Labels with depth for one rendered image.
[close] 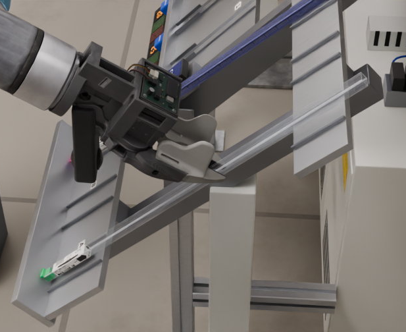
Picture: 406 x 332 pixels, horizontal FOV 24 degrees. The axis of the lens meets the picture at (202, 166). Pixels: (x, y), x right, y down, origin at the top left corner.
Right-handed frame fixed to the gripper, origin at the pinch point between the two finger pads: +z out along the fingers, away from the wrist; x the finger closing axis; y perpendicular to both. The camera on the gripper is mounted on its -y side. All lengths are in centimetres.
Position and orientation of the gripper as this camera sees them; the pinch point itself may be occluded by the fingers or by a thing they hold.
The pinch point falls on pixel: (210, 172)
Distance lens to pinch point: 109.8
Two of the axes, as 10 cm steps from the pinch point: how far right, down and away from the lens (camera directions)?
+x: 0.6, -6.9, 7.2
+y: 5.4, -5.8, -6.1
